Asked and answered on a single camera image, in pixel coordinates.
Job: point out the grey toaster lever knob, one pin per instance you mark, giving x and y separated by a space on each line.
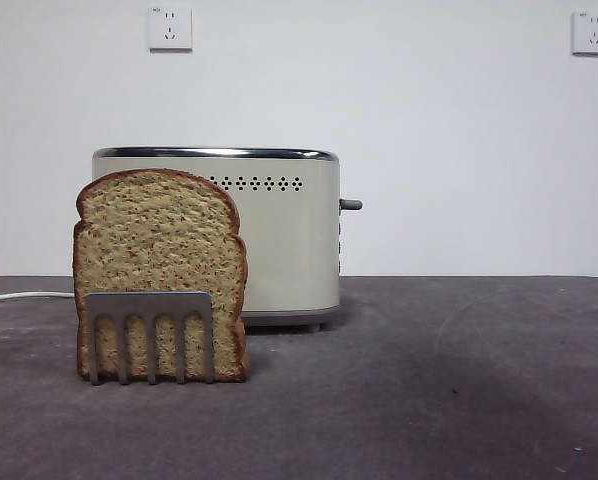
352 204

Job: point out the brown wholemeal bread slice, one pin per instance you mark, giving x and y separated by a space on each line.
159 235

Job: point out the cream steel two-slot toaster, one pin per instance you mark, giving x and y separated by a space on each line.
284 245

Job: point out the steel toast rack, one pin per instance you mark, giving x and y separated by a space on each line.
149 302

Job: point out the white wall socket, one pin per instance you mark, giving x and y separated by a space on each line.
593 33
170 29

